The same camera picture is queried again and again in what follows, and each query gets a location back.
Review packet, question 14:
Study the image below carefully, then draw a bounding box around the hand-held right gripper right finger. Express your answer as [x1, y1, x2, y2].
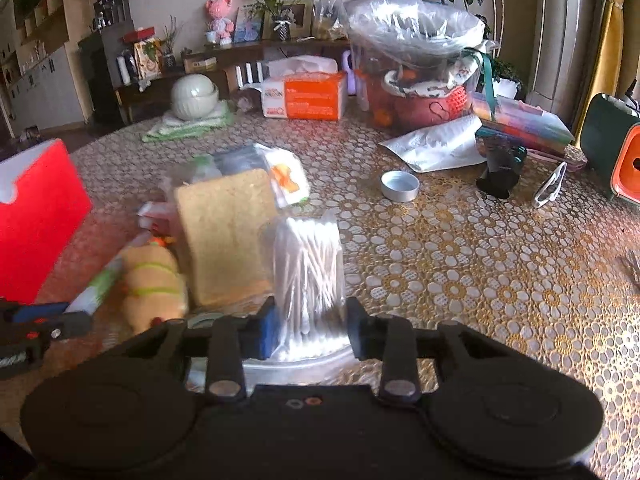
[345, 297, 501, 403]

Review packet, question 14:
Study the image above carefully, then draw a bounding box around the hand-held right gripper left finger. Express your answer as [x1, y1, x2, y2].
[125, 296, 281, 403]

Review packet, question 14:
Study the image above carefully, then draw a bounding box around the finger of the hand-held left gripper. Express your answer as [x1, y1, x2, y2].
[12, 301, 70, 325]
[47, 311, 94, 343]

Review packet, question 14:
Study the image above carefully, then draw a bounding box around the green white tube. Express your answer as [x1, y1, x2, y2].
[65, 252, 128, 316]

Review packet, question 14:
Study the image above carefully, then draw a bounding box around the cotton swab pack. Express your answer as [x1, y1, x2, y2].
[242, 208, 356, 386]

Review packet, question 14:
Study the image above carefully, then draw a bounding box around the yellow plush toy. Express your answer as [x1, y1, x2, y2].
[117, 237, 191, 333]

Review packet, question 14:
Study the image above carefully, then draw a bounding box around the red cardboard box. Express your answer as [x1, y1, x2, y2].
[0, 139, 93, 306]

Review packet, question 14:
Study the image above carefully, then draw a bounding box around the yellow sponge block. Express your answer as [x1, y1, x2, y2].
[172, 167, 281, 308]

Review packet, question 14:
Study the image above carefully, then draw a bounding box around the pink tube with white cap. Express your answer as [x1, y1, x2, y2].
[137, 201, 176, 233]

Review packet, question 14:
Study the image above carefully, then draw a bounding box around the round metal tin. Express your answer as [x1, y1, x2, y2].
[380, 170, 420, 203]

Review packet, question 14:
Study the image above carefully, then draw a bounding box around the white tissue pack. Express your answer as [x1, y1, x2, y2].
[165, 142, 311, 208]

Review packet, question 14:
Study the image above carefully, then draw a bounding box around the white paper bag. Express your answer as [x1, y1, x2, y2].
[378, 114, 487, 173]

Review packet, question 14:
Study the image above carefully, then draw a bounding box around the black plastic tool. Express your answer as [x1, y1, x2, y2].
[475, 127, 528, 198]

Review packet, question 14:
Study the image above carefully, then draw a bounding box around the green white towel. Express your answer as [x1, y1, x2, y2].
[141, 100, 236, 143]

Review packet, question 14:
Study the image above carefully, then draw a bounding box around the white cabinet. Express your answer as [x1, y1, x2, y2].
[0, 45, 93, 136]

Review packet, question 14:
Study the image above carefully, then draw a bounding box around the dark purple cloth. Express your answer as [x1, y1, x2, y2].
[235, 87, 263, 113]

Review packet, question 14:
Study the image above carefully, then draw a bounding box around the pink plastic basket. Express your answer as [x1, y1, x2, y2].
[367, 67, 476, 131]

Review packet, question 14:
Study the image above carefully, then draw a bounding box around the dark cabinet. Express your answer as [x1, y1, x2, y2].
[77, 25, 136, 126]

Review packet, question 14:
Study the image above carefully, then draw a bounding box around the orange tissue box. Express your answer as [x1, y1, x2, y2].
[260, 56, 349, 121]

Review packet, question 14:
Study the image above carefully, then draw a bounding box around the long wooden bench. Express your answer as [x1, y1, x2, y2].
[115, 40, 351, 121]

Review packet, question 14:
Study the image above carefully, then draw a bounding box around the pale ribbed lidded bowl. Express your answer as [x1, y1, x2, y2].
[171, 73, 220, 122]

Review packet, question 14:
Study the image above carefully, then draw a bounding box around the patterned cloth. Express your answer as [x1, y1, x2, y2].
[382, 55, 476, 98]

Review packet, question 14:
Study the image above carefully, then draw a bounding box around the purple gourd toy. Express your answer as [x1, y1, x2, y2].
[341, 50, 358, 96]

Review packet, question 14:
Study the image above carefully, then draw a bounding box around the wooden chair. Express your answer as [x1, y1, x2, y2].
[235, 60, 266, 91]

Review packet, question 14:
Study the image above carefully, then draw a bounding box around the pastel book stack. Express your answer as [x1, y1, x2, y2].
[472, 92, 576, 158]

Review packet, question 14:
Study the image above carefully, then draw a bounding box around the printed snack bag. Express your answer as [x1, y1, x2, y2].
[134, 37, 163, 81]

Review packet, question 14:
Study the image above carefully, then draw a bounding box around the small cardboard box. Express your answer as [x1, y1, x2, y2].
[182, 55, 218, 73]

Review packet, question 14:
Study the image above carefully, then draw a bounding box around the twig plant in pot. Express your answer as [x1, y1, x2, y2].
[160, 15, 183, 72]

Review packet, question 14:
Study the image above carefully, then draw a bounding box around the green ribbon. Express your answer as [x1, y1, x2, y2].
[462, 47, 498, 121]

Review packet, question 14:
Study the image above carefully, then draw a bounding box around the small red box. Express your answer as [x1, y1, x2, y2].
[122, 26, 160, 43]

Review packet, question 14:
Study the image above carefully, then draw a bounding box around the low green houseplant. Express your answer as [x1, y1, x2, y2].
[492, 57, 523, 98]

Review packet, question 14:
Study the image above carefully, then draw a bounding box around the plant in striped vase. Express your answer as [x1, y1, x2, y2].
[250, 0, 301, 42]

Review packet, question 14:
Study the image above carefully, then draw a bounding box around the grey rack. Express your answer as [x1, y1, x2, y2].
[92, 0, 136, 36]

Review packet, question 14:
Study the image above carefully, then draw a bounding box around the small blue picture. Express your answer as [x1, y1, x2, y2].
[234, 5, 265, 43]

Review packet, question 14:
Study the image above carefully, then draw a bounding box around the plastic wrapped bowl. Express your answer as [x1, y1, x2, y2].
[345, 0, 488, 61]

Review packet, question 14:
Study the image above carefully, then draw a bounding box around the clear bag of food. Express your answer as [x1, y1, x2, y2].
[312, 0, 349, 42]

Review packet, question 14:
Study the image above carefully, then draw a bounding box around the green orange storage box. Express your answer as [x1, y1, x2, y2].
[580, 92, 640, 203]

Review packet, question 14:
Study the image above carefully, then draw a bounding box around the pink plush doll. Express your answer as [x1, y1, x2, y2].
[205, 0, 236, 46]

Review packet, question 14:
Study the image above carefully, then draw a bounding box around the yellow curtain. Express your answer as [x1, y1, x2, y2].
[570, 0, 640, 131]

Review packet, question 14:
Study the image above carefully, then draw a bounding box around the wall shelf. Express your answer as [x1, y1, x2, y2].
[10, 0, 71, 58]

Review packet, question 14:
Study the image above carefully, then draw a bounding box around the wooden photo frame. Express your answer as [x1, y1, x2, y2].
[262, 0, 315, 41]

